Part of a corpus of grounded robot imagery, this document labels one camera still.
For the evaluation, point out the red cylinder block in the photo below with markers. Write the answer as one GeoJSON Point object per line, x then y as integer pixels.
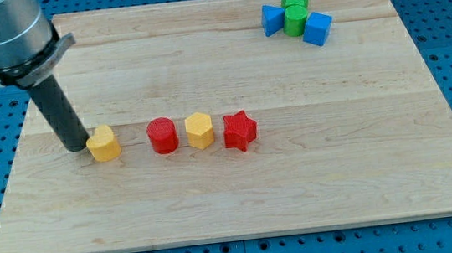
{"type": "Point", "coordinates": [162, 135]}

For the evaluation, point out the yellow heart block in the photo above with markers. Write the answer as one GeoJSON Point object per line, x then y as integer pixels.
{"type": "Point", "coordinates": [103, 144]}

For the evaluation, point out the blue triangle block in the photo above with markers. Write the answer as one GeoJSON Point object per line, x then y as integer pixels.
{"type": "Point", "coordinates": [272, 19]}

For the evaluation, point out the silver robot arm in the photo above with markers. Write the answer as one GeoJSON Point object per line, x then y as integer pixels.
{"type": "Point", "coordinates": [30, 46]}

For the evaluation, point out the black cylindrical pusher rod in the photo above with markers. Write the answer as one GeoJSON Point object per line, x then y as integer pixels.
{"type": "Point", "coordinates": [59, 114]}

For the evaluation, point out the blue cube block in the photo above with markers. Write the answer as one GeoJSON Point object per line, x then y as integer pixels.
{"type": "Point", "coordinates": [317, 28]}

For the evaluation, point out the green cylinder block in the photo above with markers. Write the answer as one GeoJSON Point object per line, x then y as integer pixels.
{"type": "Point", "coordinates": [295, 20]}

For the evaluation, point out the wooden board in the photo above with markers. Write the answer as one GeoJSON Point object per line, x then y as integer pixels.
{"type": "Point", "coordinates": [352, 133]}

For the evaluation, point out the yellow hexagon block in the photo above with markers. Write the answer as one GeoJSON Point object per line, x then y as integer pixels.
{"type": "Point", "coordinates": [199, 129]}

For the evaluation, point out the red star block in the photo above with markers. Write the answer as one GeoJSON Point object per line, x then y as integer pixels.
{"type": "Point", "coordinates": [239, 131]}

